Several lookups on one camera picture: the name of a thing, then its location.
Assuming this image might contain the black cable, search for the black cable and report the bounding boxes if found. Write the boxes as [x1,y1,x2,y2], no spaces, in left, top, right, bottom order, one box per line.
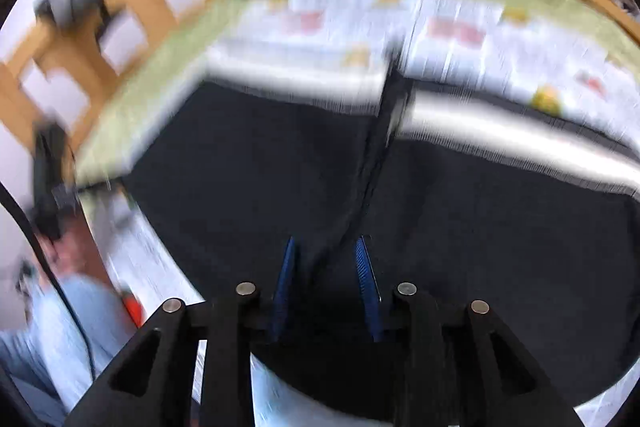
[0,184,98,380]

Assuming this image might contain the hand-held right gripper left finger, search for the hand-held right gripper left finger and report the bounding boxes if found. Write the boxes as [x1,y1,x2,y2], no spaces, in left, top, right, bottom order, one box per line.
[65,237,301,427]

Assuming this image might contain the fruit print plastic tablecloth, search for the fruit print plastic tablecloth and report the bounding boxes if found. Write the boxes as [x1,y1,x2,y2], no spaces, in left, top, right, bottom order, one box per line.
[80,0,640,427]

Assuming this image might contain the black pants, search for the black pants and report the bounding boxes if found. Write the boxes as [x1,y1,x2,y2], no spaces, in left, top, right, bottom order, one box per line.
[122,67,640,423]

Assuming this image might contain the person's leg in jeans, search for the person's leg in jeans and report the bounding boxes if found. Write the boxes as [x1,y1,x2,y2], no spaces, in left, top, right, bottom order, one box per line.
[0,271,138,427]

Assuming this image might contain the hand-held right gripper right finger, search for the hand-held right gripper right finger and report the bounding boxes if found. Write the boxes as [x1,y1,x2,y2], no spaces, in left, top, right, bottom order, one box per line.
[352,236,581,427]

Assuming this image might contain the green bed blanket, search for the green bed blanket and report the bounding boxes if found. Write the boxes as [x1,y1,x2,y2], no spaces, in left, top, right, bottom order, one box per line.
[74,0,640,185]

